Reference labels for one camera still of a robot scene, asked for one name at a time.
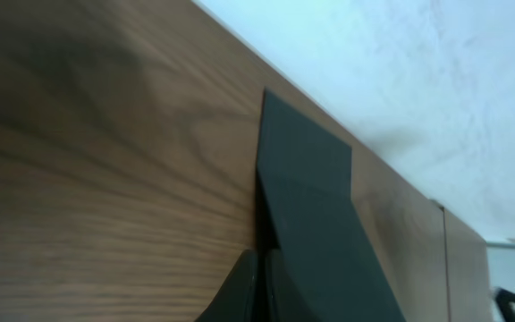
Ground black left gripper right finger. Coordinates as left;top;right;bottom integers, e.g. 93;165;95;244
266;250;316;322

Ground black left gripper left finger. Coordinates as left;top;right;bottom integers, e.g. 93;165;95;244
196;250;258;322

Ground dark green box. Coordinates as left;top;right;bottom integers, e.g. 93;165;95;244
257;90;404;322

